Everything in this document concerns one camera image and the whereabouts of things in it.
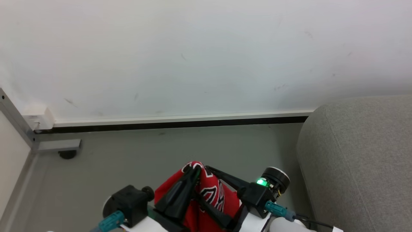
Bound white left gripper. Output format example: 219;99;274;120
121;165;202;232

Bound white trunking corner box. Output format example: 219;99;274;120
22;106;56;131

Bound teal plug cable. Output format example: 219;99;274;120
90;210;126;232
265;201;335;229

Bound grey fabric sofa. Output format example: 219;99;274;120
296;95;412;232

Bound red printed garment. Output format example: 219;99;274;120
154;161;242;232

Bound white partition panel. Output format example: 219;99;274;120
0;111;33;219

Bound white wall cable trunking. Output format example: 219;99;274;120
53;110;315;128

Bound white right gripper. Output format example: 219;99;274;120
193;165;272;232

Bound black round frame foot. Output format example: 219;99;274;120
58;150;78;160

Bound teal plug left cable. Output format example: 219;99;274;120
90;210;126;232

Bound teal plug right cable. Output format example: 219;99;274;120
265;201;335;229

